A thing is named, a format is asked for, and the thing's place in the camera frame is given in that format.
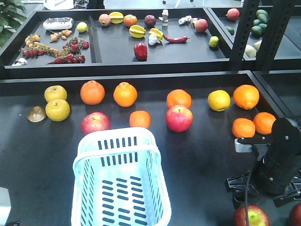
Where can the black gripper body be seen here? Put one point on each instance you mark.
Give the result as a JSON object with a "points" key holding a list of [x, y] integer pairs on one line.
{"points": [[245, 185]]}

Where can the red apple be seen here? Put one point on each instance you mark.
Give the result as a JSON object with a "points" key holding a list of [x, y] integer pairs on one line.
{"points": [[179, 118], [96, 121], [295, 215], [256, 216]]}

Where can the light blue plastic basket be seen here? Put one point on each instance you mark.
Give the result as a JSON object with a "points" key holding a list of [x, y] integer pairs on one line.
{"points": [[119, 180]]}

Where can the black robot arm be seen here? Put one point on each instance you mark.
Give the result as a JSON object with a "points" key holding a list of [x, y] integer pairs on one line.
{"points": [[276, 173]]}

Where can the red apple behind basket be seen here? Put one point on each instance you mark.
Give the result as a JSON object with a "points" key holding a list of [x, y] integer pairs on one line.
{"points": [[96, 121]]}

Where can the small orange left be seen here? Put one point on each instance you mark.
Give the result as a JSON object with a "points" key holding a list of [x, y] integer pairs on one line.
{"points": [[243, 127]]}

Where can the small orange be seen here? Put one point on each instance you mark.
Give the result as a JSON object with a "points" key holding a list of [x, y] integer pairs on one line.
{"points": [[263, 122], [243, 127], [140, 119]]}

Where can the small orange right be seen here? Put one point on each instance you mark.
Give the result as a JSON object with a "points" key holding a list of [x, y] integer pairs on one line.
{"points": [[263, 122]]}

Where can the yellow round citrus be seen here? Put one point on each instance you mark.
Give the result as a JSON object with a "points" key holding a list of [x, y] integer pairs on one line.
{"points": [[219, 100]]}

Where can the orange behind apple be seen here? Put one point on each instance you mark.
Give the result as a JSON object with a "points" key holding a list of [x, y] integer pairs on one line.
{"points": [[179, 97]]}

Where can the small orange centre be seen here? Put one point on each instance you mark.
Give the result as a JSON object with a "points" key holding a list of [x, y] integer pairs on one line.
{"points": [[140, 119]]}

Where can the large orange with nub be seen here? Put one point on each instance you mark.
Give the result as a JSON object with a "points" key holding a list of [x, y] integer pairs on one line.
{"points": [[125, 94]]}

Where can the red chili pepper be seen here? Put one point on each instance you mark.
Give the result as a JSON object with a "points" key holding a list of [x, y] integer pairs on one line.
{"points": [[181, 39]]}

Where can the red bell pepper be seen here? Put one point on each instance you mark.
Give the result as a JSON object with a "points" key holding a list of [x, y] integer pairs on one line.
{"points": [[141, 51]]}

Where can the white garlic bulb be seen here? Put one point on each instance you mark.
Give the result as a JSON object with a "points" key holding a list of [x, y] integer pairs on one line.
{"points": [[153, 39]]}

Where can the large dimpled orange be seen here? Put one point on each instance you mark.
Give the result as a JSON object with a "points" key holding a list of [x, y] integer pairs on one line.
{"points": [[92, 93]]}

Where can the yellow pear front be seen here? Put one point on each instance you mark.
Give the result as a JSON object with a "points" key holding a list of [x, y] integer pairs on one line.
{"points": [[58, 109]]}

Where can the yellow pear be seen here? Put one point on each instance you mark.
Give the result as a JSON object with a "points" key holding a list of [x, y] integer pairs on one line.
{"points": [[58, 109], [55, 92]]}

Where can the yellow pear rear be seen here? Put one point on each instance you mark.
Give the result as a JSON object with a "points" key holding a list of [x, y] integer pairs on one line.
{"points": [[55, 92]]}

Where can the white electronic scale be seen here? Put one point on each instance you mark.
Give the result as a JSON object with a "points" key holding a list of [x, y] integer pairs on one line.
{"points": [[58, 23]]}

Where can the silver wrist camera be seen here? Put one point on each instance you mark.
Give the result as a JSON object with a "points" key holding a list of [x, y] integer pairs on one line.
{"points": [[251, 144]]}

